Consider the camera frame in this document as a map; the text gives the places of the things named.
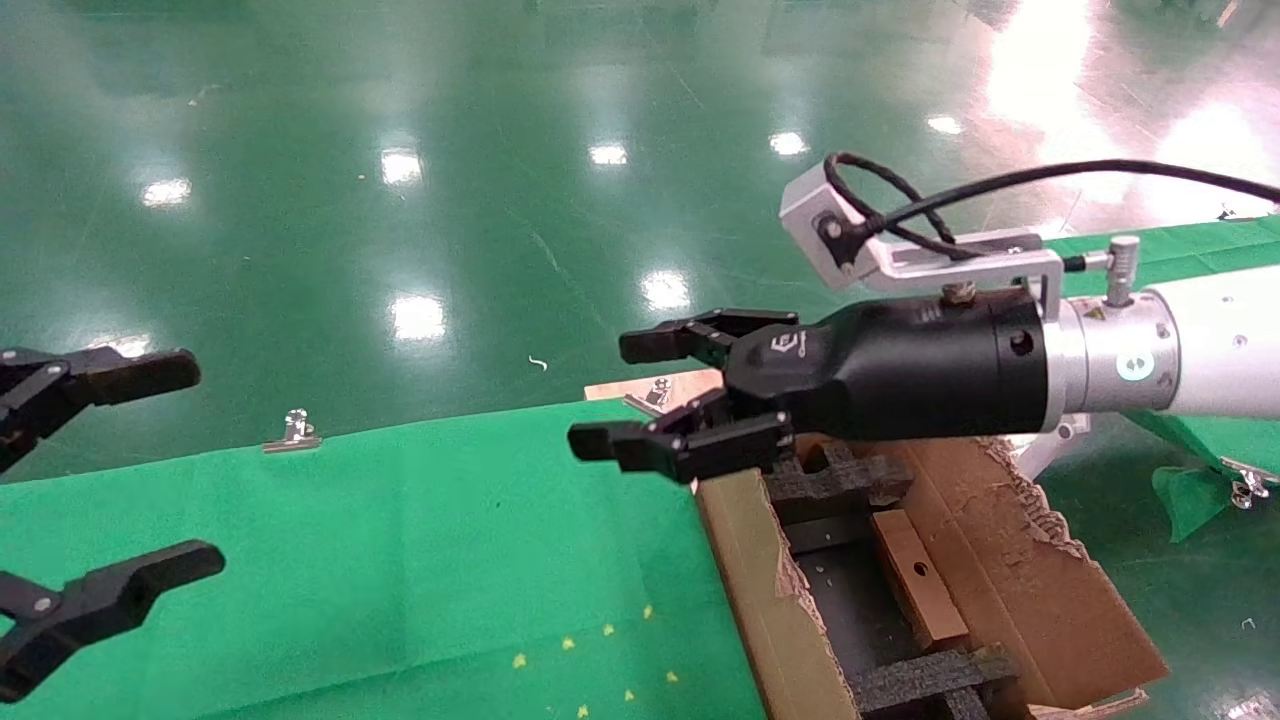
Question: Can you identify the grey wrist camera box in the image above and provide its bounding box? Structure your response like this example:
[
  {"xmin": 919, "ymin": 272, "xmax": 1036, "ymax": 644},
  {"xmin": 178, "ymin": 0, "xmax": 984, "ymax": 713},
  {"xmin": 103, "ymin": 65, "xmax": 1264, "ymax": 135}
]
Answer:
[{"xmin": 779, "ymin": 162, "xmax": 883, "ymax": 294}]

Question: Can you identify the large open cardboard carton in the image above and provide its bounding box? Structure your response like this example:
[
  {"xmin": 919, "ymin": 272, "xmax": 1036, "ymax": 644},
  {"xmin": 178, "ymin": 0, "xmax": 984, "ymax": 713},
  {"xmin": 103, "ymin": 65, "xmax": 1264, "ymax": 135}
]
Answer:
[{"xmin": 584, "ymin": 369, "xmax": 1172, "ymax": 720}]

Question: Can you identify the silver metal bracket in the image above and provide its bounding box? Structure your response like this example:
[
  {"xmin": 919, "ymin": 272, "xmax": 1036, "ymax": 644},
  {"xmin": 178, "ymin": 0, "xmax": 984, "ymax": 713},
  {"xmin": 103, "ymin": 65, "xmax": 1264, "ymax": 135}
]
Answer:
[{"xmin": 1004, "ymin": 414, "xmax": 1093, "ymax": 483}]

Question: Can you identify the black foam insert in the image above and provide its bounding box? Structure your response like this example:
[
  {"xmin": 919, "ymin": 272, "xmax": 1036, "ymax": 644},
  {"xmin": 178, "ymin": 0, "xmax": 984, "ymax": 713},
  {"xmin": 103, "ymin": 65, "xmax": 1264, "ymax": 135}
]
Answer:
[
  {"xmin": 848, "ymin": 644, "xmax": 1020, "ymax": 720},
  {"xmin": 764, "ymin": 439, "xmax": 914, "ymax": 527}
]

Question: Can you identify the grey sheet inside carton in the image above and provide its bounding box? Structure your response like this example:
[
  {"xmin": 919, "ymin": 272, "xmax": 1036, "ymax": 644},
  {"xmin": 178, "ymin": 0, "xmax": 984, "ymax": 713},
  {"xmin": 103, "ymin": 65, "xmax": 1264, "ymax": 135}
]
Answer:
[{"xmin": 784, "ymin": 514, "xmax": 933, "ymax": 693}]

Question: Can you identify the black camera cable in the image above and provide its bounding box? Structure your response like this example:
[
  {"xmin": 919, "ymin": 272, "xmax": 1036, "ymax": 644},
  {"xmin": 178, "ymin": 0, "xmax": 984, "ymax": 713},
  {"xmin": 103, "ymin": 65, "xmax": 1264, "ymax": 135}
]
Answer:
[{"xmin": 824, "ymin": 151, "xmax": 1280, "ymax": 274}]

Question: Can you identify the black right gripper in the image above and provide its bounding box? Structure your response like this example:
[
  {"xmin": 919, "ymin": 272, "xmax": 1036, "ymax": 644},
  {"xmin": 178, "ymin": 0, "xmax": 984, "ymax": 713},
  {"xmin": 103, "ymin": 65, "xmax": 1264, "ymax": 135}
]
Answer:
[{"xmin": 567, "ymin": 289, "xmax": 1052, "ymax": 487}]

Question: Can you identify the silver camera mounting bracket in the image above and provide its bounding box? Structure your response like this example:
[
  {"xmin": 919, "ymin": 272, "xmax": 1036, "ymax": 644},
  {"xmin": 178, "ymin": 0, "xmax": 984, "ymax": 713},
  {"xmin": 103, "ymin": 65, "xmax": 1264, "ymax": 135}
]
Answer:
[{"xmin": 858, "ymin": 227, "xmax": 1067, "ymax": 323}]

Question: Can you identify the silver cable holder post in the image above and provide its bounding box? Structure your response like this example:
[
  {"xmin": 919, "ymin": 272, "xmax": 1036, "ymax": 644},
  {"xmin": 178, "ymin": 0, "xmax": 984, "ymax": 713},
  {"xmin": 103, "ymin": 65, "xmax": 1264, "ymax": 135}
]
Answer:
[{"xmin": 1104, "ymin": 234, "xmax": 1142, "ymax": 307}]

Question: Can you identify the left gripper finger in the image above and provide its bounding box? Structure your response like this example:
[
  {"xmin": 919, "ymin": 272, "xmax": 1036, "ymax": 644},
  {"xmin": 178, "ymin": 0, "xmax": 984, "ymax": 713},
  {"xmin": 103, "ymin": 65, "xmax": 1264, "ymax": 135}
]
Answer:
[
  {"xmin": 0, "ymin": 539, "xmax": 228, "ymax": 706},
  {"xmin": 0, "ymin": 346, "xmax": 204, "ymax": 477}
]

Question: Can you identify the green cloth with hanging corner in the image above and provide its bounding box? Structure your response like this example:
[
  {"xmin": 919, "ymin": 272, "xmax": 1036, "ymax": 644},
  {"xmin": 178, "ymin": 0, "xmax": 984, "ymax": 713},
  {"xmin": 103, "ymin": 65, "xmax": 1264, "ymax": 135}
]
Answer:
[{"xmin": 1040, "ymin": 214, "xmax": 1280, "ymax": 547}]

